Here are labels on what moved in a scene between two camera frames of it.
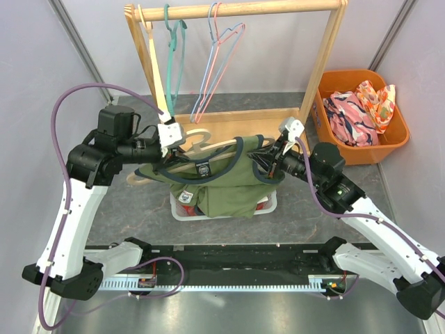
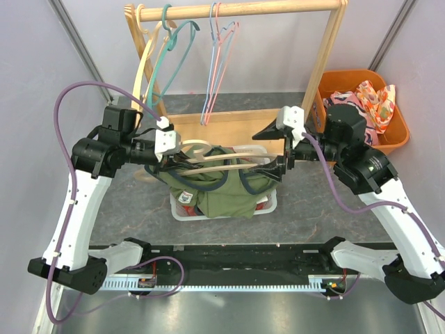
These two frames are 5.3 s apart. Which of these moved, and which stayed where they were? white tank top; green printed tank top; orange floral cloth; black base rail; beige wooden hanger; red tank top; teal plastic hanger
Moved: teal plastic hanger; green printed tank top; beige wooden hanger
Stayed: white tank top; black base rail; orange floral cloth; red tank top
